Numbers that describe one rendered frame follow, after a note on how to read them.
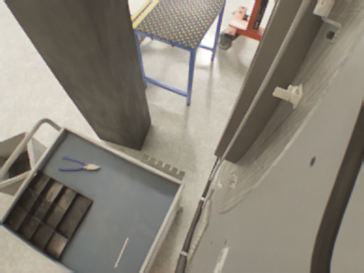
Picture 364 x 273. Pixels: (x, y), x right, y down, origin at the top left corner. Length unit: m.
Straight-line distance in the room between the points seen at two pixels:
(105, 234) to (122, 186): 0.18
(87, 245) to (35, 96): 1.54
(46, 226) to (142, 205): 0.36
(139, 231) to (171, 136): 0.94
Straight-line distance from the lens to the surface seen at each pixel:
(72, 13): 0.77
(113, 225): 0.86
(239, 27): 2.07
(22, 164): 1.91
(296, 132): 0.18
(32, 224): 0.98
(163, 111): 1.74
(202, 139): 1.64
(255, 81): 0.28
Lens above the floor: 1.50
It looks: 64 degrees down
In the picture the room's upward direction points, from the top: 5 degrees clockwise
